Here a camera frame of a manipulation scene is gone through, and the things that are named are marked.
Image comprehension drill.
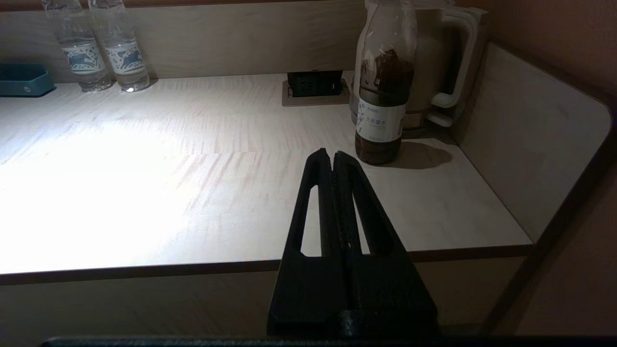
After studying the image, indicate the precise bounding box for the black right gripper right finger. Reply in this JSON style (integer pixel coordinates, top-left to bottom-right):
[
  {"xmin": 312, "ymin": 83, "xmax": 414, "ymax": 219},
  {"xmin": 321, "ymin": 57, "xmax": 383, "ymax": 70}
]
[{"xmin": 335, "ymin": 151, "xmax": 439, "ymax": 337}]

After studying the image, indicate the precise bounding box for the dark drink plastic bottle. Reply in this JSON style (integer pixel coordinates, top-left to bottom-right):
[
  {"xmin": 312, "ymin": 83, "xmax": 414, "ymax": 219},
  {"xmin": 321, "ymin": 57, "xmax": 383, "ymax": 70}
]
[{"xmin": 355, "ymin": 0, "xmax": 418, "ymax": 165}]

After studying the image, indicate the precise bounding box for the recessed table socket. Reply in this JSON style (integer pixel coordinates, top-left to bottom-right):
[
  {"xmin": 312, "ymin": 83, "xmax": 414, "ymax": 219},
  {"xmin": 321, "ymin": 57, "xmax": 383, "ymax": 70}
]
[{"xmin": 282, "ymin": 71, "xmax": 350, "ymax": 107}]

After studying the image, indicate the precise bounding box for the clear water bottle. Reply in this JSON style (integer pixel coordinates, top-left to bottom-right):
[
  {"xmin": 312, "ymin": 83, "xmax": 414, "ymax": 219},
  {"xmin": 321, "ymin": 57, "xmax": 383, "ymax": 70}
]
[
  {"xmin": 88, "ymin": 0, "xmax": 151, "ymax": 92},
  {"xmin": 41, "ymin": 0, "xmax": 114, "ymax": 93}
]

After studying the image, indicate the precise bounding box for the wooden side rim panel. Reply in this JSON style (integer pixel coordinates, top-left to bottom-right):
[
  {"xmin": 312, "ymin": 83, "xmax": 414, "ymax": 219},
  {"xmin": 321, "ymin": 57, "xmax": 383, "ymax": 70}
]
[{"xmin": 453, "ymin": 42, "xmax": 614, "ymax": 244}]

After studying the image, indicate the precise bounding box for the small blue rectangular tray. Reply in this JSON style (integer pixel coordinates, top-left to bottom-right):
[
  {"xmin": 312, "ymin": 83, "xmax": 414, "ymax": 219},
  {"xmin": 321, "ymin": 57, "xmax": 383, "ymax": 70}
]
[{"xmin": 0, "ymin": 64, "xmax": 56, "ymax": 98}]

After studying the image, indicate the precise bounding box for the long wooden backsplash panel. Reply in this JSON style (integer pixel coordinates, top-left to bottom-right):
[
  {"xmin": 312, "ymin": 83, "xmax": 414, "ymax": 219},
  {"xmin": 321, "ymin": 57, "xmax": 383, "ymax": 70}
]
[{"xmin": 0, "ymin": 0, "xmax": 367, "ymax": 83}]

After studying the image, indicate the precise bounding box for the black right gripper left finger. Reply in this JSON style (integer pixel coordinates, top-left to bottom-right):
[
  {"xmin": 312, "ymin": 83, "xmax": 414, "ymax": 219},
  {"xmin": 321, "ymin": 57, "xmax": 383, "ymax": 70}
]
[{"xmin": 268, "ymin": 148, "xmax": 349, "ymax": 337}]

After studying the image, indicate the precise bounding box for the white electric kettle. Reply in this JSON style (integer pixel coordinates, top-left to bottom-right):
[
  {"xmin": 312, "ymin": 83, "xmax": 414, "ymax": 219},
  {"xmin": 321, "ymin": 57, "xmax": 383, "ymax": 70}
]
[{"xmin": 352, "ymin": 0, "xmax": 488, "ymax": 131}]

